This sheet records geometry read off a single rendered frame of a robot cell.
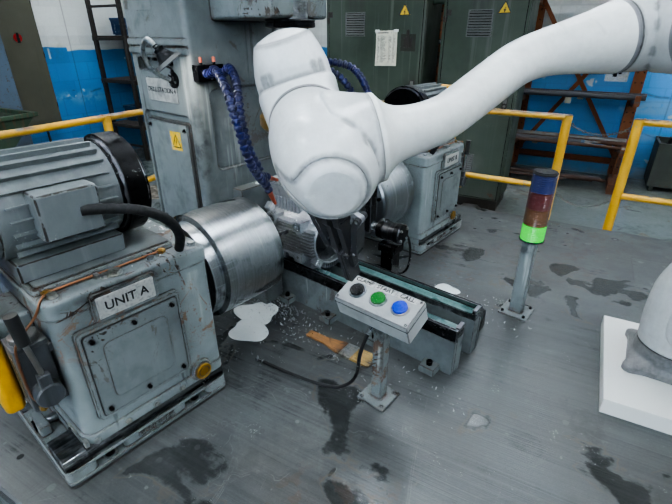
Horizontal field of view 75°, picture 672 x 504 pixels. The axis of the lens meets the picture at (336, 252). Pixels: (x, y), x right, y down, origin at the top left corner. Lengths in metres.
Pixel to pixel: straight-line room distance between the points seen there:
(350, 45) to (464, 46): 1.10
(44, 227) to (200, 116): 0.61
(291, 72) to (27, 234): 0.47
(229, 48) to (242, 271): 0.62
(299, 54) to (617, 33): 0.44
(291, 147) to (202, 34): 0.85
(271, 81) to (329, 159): 0.19
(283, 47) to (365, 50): 4.05
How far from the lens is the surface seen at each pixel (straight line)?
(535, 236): 1.26
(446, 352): 1.08
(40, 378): 0.85
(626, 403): 1.14
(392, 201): 1.40
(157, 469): 0.97
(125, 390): 0.92
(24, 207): 0.81
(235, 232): 1.00
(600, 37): 0.76
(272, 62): 0.59
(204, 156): 1.29
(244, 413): 1.02
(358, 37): 4.66
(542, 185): 1.22
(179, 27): 1.27
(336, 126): 0.45
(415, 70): 4.44
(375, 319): 0.85
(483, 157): 4.37
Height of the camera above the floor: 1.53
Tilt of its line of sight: 26 degrees down
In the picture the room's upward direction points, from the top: straight up
